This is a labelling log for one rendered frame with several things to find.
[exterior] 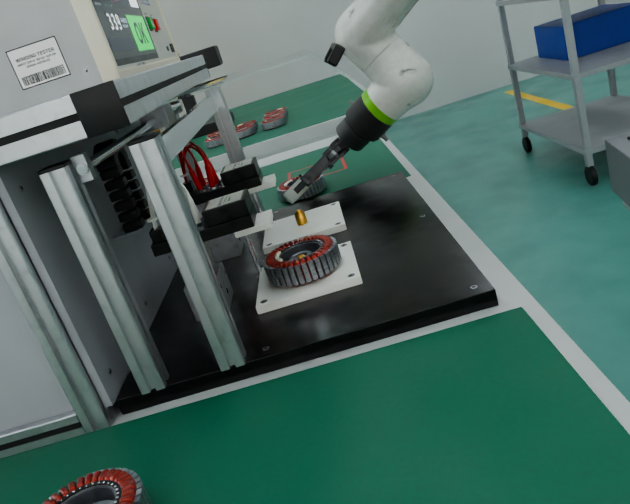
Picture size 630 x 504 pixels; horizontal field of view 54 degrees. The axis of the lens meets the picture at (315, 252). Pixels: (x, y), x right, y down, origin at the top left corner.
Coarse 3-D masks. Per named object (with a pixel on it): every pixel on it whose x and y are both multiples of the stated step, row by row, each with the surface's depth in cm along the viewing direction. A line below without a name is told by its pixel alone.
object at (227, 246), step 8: (216, 240) 111; (224, 240) 111; (232, 240) 111; (240, 240) 115; (216, 248) 111; (224, 248) 111; (232, 248) 111; (240, 248) 113; (216, 256) 112; (224, 256) 112; (232, 256) 112
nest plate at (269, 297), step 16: (352, 256) 91; (336, 272) 88; (352, 272) 86; (272, 288) 89; (288, 288) 88; (304, 288) 86; (320, 288) 84; (336, 288) 84; (256, 304) 86; (272, 304) 85; (288, 304) 85
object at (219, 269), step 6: (216, 264) 94; (222, 264) 94; (216, 270) 91; (222, 270) 93; (222, 276) 92; (222, 282) 90; (228, 282) 94; (186, 288) 88; (222, 288) 89; (228, 288) 93; (186, 294) 88; (228, 294) 92; (228, 300) 91; (192, 306) 89; (228, 306) 90; (198, 318) 89
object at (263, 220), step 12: (240, 192) 89; (216, 204) 86; (228, 204) 84; (240, 204) 84; (252, 204) 90; (204, 216) 85; (216, 216) 85; (228, 216) 85; (240, 216) 85; (252, 216) 86; (264, 216) 88; (204, 228) 86; (216, 228) 85; (228, 228) 85; (240, 228) 85; (252, 228) 86; (264, 228) 86; (204, 240) 86; (156, 252) 86; (168, 252) 86
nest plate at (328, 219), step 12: (336, 204) 119; (312, 216) 116; (324, 216) 114; (336, 216) 112; (276, 228) 116; (288, 228) 114; (300, 228) 112; (312, 228) 110; (324, 228) 108; (336, 228) 107; (264, 240) 112; (276, 240) 110; (288, 240) 108; (264, 252) 108
